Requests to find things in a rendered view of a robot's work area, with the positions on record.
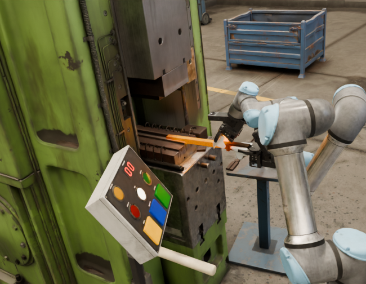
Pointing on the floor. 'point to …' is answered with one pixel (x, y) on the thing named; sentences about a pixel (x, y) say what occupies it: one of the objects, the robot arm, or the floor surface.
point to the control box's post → (137, 270)
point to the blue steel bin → (276, 38)
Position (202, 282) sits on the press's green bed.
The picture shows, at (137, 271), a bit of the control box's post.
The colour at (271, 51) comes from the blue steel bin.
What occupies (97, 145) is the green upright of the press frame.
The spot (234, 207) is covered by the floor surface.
